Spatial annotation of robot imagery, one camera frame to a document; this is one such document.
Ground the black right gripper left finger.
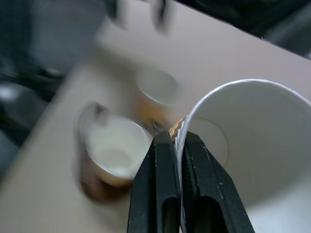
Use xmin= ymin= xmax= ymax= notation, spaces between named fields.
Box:
xmin=127 ymin=131 xmax=182 ymax=233

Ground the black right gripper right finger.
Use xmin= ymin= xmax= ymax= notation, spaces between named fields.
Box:
xmin=181 ymin=132 xmax=256 ymax=233

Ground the large white paper cup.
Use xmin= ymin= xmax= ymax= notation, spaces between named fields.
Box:
xmin=169 ymin=79 xmax=311 ymax=233

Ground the brown paper cup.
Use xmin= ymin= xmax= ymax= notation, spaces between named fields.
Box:
xmin=135 ymin=69 xmax=179 ymax=127
xmin=74 ymin=101 xmax=137 ymax=202
xmin=85 ymin=116 xmax=153 ymax=187

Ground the brown paper cup near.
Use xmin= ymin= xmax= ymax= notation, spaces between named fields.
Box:
xmin=74 ymin=101 xmax=137 ymax=202

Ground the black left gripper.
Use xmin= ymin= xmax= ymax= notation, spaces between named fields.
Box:
xmin=148 ymin=0 xmax=172 ymax=33

